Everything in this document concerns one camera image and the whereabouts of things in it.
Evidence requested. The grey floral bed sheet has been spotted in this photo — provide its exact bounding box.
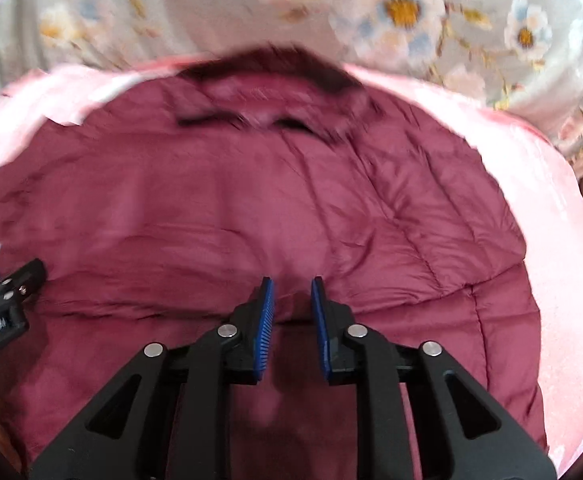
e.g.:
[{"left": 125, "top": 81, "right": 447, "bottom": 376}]
[{"left": 0, "top": 0, "right": 583, "bottom": 161}]

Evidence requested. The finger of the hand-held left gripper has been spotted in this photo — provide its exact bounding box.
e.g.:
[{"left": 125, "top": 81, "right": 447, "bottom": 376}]
[{"left": 0, "top": 258, "right": 48, "bottom": 311}]

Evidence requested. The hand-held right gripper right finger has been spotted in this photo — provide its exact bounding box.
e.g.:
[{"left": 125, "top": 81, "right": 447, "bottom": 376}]
[{"left": 311, "top": 276, "right": 557, "bottom": 480}]

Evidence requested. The pink printed blanket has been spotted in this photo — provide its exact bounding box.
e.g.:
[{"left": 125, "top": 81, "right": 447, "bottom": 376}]
[{"left": 0, "top": 57, "right": 583, "bottom": 461}]

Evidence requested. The maroon puffer jacket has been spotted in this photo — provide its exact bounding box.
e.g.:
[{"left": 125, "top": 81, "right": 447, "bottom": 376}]
[{"left": 0, "top": 45, "right": 549, "bottom": 480}]

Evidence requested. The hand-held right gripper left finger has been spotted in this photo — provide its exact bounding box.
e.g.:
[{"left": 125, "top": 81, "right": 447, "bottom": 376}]
[{"left": 28, "top": 276, "right": 275, "bottom": 480}]

